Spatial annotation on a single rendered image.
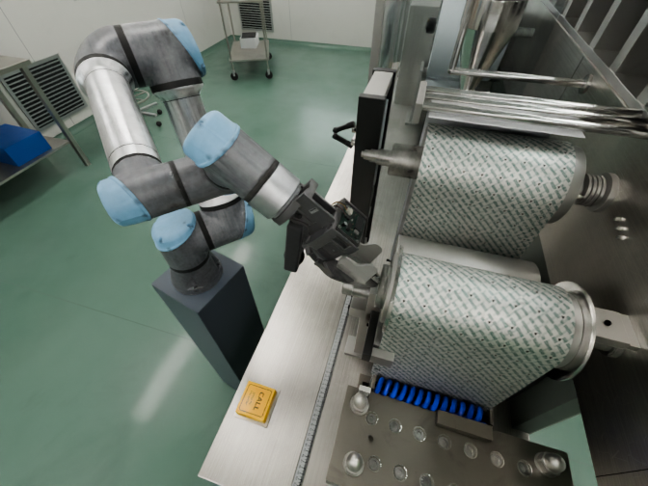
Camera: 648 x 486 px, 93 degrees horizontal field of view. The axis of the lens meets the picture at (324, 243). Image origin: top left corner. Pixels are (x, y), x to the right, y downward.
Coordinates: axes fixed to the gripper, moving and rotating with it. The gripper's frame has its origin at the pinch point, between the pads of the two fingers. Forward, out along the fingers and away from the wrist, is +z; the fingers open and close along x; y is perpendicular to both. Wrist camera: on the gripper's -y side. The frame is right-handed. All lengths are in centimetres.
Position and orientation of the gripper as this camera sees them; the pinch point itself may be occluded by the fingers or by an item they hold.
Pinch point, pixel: (368, 279)
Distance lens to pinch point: 54.8
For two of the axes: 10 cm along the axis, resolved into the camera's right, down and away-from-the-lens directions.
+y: 6.1, -3.8, -6.9
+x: 2.8, -7.2, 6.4
